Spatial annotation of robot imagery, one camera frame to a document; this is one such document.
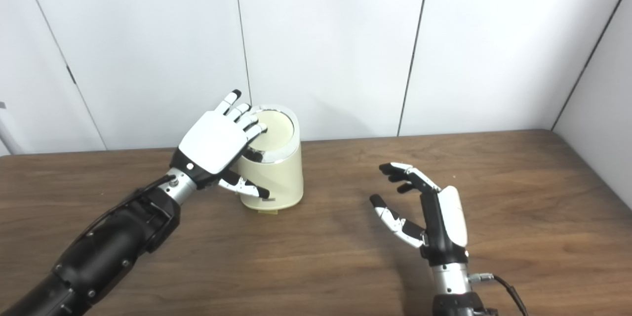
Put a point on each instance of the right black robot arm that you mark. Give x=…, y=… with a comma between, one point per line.
x=452, y=286

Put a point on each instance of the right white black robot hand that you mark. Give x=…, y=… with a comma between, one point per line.
x=444, y=232

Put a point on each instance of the cream-colored lidded bin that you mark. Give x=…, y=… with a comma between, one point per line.
x=281, y=173

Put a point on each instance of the yellowish tape patch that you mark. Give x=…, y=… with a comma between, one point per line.
x=269, y=211

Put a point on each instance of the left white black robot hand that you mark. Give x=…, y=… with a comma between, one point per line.
x=212, y=143

